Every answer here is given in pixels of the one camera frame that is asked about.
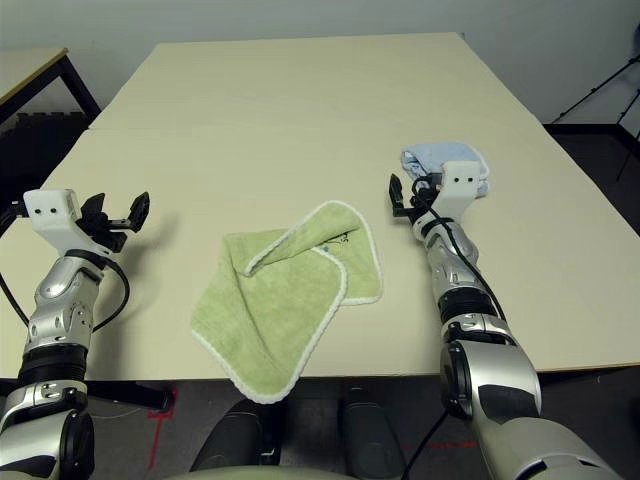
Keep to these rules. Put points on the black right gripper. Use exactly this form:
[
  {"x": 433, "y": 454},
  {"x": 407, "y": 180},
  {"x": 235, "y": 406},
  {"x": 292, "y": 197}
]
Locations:
[{"x": 422, "y": 207}]

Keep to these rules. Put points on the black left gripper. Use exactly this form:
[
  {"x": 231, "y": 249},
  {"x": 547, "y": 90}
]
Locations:
[{"x": 107, "y": 232}]

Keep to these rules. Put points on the green towel with white trim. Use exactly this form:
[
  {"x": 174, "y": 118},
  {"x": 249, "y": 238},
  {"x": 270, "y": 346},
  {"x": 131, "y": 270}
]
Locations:
[{"x": 260, "y": 310}]

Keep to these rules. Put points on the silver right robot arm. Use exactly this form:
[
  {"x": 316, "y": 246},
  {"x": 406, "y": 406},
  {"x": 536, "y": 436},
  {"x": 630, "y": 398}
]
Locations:
[{"x": 500, "y": 350}]

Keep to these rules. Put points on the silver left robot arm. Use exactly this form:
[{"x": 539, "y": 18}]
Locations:
[{"x": 55, "y": 295}]

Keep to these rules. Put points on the folded light blue towel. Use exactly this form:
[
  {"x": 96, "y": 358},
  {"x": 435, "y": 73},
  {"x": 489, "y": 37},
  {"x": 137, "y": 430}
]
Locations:
[{"x": 425, "y": 155}]

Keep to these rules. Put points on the black foam floor mats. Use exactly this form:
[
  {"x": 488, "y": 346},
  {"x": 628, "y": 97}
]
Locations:
[{"x": 40, "y": 122}]

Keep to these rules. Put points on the black low cabinet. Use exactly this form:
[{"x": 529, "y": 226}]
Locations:
[{"x": 600, "y": 150}]

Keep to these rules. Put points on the black tripod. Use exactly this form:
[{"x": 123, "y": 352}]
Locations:
[{"x": 593, "y": 91}]

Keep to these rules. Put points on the grey robot right leg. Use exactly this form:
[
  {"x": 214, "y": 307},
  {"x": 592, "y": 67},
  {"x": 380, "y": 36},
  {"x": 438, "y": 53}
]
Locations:
[{"x": 375, "y": 435}]

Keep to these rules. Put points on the grey robot leg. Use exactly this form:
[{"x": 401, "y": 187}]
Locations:
[
  {"x": 230, "y": 435},
  {"x": 375, "y": 435}
]

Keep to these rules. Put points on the grey robot left leg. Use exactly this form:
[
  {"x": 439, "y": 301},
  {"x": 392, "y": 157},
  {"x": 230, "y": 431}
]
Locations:
[{"x": 230, "y": 435}]

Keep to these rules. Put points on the beige robot torso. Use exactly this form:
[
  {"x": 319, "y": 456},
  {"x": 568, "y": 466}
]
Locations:
[{"x": 270, "y": 474}]

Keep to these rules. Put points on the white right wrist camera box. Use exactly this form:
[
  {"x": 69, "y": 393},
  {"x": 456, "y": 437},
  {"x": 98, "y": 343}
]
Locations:
[{"x": 460, "y": 180}]

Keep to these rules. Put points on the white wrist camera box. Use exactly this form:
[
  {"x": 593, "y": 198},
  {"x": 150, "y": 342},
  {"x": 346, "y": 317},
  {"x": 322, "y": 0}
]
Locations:
[
  {"x": 47, "y": 210},
  {"x": 460, "y": 180}
]

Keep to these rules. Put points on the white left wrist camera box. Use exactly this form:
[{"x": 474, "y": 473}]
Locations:
[{"x": 47, "y": 210}]

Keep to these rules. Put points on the side table with black frame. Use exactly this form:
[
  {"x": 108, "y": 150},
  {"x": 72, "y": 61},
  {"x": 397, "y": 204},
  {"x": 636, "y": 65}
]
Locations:
[{"x": 25, "y": 70}]

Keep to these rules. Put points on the black vertical post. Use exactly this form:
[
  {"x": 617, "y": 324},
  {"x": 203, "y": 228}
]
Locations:
[{"x": 270, "y": 430}]

